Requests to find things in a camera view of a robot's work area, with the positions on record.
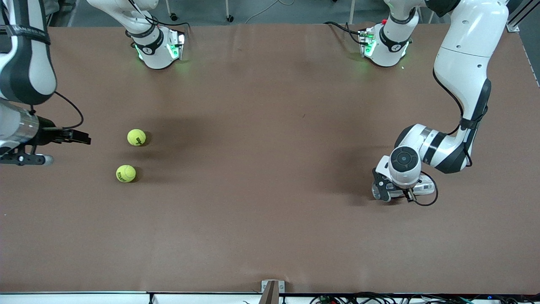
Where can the clear printed tennis ball can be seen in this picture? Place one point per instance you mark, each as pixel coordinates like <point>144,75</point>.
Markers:
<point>426,188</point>

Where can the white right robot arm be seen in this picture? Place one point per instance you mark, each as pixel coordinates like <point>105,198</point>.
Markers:
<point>25,63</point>

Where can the aluminium frame profile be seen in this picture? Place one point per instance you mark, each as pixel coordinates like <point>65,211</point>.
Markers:
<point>512,26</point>

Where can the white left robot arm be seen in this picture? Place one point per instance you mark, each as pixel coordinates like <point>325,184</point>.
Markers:
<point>460,63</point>

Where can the white cart leg with caster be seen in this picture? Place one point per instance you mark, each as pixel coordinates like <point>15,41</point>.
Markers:
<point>229,18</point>
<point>174,17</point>

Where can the yellow Roland Garros tennis ball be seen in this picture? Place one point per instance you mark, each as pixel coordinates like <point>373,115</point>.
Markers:
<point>125,173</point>

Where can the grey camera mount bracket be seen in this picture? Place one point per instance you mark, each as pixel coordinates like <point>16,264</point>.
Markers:
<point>270,289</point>

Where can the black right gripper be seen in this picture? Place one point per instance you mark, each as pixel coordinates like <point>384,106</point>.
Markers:
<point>49,133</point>

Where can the white table edge rail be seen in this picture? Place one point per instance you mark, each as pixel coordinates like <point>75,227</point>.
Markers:
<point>63,299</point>

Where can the yellow Wilson print tennis ball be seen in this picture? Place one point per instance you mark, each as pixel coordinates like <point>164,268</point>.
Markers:
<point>136,137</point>

